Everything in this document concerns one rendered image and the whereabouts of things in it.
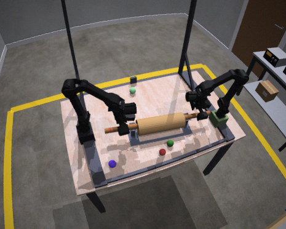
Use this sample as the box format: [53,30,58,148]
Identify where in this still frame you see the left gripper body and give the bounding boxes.
[192,101,208,120]

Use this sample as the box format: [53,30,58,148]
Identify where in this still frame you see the black post with diagonal brace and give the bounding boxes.
[61,0,197,111]

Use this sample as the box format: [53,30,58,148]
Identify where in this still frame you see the red ball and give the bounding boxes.
[159,149,166,156]

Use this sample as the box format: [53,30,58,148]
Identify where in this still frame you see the brown wooden bar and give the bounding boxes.
[105,111,210,134]

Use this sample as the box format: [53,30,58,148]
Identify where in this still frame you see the tan paper roll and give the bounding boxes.
[135,112,186,136]

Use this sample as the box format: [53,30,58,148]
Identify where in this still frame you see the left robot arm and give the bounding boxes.
[185,69,249,119]

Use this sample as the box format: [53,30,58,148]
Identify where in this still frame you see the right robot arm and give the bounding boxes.
[62,78,137,135]

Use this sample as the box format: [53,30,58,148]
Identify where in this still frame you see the small purple ball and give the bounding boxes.
[108,160,116,168]

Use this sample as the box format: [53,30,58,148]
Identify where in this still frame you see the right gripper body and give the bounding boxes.
[114,114,130,136]

